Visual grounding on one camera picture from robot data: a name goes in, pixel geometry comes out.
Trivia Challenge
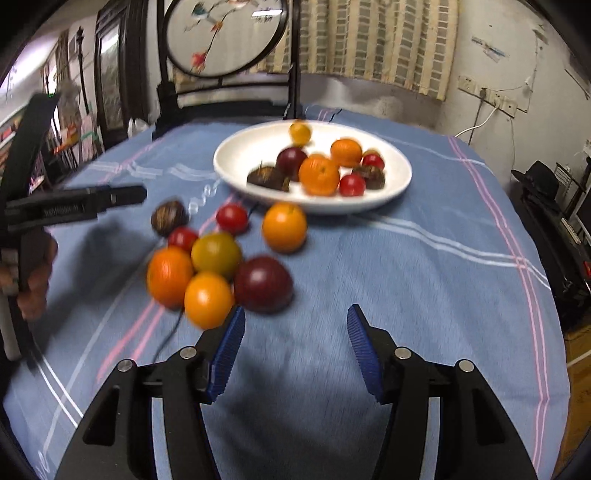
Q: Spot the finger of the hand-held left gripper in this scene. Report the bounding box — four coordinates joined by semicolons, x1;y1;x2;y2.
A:
4;185;147;228

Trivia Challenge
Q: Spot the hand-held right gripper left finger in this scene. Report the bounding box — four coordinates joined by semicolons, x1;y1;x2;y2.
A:
54;305;246;480

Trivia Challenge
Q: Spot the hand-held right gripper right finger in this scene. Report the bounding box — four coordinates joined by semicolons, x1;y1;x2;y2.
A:
346;303;539;480

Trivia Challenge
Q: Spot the smooth round orange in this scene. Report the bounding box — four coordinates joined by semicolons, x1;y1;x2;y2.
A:
262;202;308;254
184;271;235;330

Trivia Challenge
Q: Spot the dark brown water chestnut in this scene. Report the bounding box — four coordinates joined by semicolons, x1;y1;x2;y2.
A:
246;164;291;193
151;200;190;237
352;165;386;190

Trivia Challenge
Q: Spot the dark red plum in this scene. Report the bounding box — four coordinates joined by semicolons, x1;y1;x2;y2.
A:
233;256;294;313
276;147;309;182

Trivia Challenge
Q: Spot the orange tangerine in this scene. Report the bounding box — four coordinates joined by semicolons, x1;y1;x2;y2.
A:
298;154;341;196
147;246;195;309
330;138;363;168

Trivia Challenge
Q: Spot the green-yellow tomato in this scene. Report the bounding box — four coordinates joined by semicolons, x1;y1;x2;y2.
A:
191;232;243;279

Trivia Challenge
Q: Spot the white oval plate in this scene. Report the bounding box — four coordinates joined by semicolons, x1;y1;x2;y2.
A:
213;120;413;215

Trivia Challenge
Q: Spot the small orange kumquat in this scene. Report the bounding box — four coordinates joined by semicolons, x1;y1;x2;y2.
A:
288;121;312;147

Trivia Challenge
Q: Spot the person's left hand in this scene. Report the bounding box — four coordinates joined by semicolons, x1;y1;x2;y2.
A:
0;233;59;322

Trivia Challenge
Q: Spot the blue striped tablecloth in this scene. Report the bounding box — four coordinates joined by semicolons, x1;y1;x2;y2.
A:
2;105;571;480

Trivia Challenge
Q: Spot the dark wooden framed panel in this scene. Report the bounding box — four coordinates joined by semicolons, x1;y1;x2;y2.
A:
95;0;151;148

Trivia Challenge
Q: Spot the dark wooden chair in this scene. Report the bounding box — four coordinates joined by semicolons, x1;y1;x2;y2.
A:
154;0;305;139

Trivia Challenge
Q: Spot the black desk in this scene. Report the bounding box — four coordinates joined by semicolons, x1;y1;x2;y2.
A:
510;185;591;333

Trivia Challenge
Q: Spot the black hat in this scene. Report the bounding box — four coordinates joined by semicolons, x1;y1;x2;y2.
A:
511;160;561;204

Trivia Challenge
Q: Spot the white socket strip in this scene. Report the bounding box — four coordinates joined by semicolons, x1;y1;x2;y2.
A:
480;88;518;116

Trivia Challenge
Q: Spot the beige checked curtain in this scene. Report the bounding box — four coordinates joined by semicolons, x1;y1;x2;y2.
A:
256;0;460;102

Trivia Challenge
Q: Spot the white power cable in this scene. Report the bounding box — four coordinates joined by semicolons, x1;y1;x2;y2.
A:
455;106;497;139

